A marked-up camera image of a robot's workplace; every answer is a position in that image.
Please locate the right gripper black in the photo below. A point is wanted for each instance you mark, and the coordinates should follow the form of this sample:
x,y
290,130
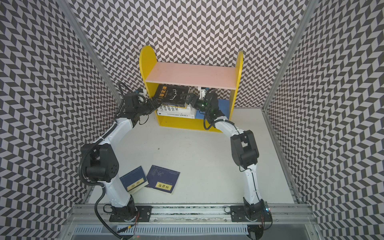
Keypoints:
x,y
192,96

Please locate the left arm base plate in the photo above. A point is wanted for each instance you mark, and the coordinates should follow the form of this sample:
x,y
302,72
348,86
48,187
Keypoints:
x,y
131,214

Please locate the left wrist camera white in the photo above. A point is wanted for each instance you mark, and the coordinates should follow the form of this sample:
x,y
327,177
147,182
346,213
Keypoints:
x,y
142,92

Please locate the aluminium front rail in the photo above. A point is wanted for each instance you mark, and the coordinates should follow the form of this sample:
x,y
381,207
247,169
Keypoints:
x,y
222,214

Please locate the black book orange title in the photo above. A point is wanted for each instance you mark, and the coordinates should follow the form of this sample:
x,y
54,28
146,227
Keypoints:
x,y
170,95

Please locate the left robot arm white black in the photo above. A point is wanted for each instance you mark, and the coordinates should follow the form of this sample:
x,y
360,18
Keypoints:
x,y
99,165

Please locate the white book black bold text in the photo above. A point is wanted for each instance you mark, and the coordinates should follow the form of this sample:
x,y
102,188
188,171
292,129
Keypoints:
x,y
176,110

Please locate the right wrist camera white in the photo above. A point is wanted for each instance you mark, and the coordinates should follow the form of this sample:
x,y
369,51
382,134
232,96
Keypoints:
x,y
202,92

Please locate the yellow pink blue bookshelf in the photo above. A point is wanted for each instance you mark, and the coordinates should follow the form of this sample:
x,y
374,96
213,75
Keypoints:
x,y
200,76

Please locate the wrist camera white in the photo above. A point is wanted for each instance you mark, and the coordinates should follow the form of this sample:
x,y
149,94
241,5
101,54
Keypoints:
x,y
142,92
202,92

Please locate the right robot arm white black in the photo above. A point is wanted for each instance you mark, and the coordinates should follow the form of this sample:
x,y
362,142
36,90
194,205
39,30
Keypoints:
x,y
244,148

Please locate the white thin book small text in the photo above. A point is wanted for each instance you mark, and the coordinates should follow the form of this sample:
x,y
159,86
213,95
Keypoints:
x,y
176,115

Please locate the navy book yellow label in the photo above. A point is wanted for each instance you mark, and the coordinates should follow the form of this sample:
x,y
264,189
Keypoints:
x,y
162,179
134,180

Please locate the aluminium corner post right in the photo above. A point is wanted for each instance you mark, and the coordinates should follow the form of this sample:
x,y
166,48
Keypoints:
x,y
311,7

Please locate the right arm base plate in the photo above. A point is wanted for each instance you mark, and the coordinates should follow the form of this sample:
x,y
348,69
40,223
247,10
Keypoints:
x,y
242,214

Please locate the aluminium corner post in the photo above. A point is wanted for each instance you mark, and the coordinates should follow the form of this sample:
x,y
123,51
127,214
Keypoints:
x,y
311,7
80,33

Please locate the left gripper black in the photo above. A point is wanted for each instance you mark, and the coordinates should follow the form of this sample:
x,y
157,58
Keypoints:
x,y
153,107

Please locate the aluminium corner post left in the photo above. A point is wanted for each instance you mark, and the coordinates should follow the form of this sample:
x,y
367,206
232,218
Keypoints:
x,y
80,33

